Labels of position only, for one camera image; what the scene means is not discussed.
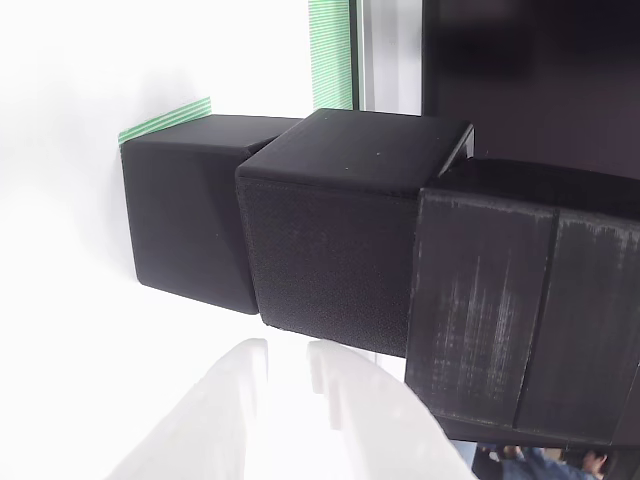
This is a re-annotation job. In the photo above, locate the black flat panel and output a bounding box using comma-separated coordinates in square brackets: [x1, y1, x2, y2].
[420, 0, 640, 180]

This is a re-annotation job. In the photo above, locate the black cube block with seam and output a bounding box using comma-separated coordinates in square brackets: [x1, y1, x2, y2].
[403, 157, 640, 450]

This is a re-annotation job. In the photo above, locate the green square marker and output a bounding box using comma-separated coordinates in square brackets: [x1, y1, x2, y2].
[117, 96, 214, 147]

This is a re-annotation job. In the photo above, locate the grey metal rail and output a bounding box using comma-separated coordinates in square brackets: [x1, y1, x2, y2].
[348, 0, 377, 112]

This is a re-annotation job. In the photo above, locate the person's leg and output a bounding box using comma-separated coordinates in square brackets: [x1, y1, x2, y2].
[499, 445, 609, 480]

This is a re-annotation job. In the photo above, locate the green striped strip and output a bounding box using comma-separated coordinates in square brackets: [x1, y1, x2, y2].
[307, 0, 354, 115]

